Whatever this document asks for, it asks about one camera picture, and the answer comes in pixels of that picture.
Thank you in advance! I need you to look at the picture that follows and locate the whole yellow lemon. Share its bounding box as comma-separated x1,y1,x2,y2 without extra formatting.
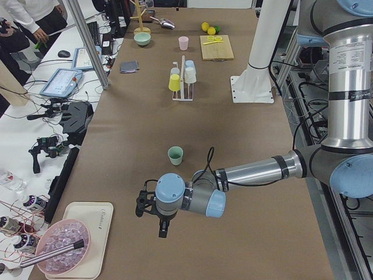
201,22,210,32
207,26,216,36

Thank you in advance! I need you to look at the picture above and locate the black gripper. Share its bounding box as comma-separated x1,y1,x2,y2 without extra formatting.
135,190,170,238

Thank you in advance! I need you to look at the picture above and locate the pink plastic cup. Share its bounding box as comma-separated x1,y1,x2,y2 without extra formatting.
178,36,189,51

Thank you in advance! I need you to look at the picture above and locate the white wire cup rack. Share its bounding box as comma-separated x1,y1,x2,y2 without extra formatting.
172,55,195,102

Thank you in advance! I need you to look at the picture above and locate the grey plastic cup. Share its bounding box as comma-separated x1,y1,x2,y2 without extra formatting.
170,67,180,75

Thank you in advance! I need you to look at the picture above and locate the green bowl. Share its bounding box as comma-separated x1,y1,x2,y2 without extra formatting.
133,32,152,46

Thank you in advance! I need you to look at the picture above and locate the metal scoop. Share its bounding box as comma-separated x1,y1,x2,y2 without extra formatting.
150,16,175,30

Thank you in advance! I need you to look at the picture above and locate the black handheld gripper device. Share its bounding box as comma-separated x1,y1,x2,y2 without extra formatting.
29,136,69,174

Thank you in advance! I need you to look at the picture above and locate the cream plastic tray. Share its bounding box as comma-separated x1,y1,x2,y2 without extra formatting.
45,202,114,279

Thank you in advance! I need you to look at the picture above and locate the black computer mouse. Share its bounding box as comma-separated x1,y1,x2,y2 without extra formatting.
57,50,71,58

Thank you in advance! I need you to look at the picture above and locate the metal muddler stick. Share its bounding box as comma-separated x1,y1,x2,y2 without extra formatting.
19,239,85,268

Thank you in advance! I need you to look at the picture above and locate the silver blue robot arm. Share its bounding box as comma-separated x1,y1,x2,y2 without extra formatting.
135,1,372,238

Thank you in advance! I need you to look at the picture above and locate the white plastic cup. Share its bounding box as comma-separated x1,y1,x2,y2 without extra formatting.
184,67,196,84

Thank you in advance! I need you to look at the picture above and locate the aluminium frame post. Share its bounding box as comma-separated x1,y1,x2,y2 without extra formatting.
65,0,109,89

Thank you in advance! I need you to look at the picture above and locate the yellow plastic knife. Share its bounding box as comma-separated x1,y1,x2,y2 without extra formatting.
203,40,224,46

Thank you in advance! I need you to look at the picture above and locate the blue plastic cup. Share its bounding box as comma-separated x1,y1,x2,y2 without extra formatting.
185,60,195,69

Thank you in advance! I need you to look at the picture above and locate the blue teach pendant tablet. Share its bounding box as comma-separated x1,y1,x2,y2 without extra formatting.
40,68,83,98

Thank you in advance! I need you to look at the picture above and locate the green plastic cup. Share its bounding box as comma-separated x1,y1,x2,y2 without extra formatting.
167,146,184,166

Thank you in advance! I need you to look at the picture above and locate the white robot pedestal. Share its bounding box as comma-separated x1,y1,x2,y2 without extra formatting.
231,0,293,103

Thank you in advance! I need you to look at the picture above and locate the black keyboard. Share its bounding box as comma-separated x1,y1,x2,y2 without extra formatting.
87,22,101,46

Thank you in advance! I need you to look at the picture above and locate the plastic water bottle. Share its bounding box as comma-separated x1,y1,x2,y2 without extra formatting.
1,168,26,191

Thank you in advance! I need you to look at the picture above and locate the wooden cutting board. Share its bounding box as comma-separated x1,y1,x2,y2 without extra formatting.
199,35,234,61

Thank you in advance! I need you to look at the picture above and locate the small purple label bottle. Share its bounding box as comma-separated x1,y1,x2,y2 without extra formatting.
21,195,47,213

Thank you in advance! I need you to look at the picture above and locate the pink bowl with ice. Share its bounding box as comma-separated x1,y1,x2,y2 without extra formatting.
35,219,92,275

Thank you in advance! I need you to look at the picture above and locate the black bracket stand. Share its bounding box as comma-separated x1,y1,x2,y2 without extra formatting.
59,101,94,145

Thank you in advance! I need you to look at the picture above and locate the yellow plastic cup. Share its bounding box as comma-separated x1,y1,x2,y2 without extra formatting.
168,74,181,92

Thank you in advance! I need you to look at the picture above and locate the grey folded cloth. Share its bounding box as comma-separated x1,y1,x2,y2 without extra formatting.
120,60,139,74

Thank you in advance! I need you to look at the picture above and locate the wooden mug tree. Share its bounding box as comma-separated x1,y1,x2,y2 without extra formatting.
130,0,151,35

